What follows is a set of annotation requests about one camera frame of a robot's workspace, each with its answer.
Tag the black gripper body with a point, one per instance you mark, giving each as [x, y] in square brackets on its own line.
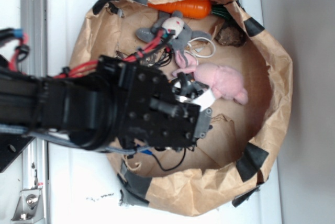
[150, 108]

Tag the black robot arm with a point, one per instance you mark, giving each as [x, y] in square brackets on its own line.
[77, 112]

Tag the pink plush bunny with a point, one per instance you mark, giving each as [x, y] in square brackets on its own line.
[224, 81]

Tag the grey plush bunny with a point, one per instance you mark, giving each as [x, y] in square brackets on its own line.
[175, 25]

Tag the brown paper bag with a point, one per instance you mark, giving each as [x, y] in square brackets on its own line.
[237, 155]

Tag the brown rock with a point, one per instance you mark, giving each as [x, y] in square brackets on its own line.
[231, 36]

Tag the orange toy carrot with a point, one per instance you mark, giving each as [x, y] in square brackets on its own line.
[196, 9]

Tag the aluminium extrusion rail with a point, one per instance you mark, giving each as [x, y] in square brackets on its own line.
[35, 156]

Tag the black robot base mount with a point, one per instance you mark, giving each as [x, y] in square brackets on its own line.
[11, 147]

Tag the metal corner bracket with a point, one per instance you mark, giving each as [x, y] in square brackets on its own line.
[29, 208]

